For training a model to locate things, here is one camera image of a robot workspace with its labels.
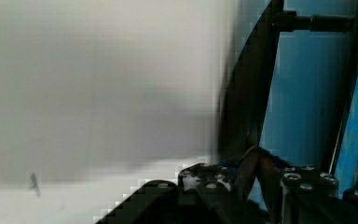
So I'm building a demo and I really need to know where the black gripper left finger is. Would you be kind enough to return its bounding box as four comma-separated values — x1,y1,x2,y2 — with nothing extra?
178,146,260,224

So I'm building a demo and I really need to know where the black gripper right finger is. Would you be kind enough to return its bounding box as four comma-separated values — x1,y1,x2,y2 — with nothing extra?
255,147,338,224

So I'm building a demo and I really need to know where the black toaster oven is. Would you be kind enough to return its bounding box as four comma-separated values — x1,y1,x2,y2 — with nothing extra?
215,0,358,197

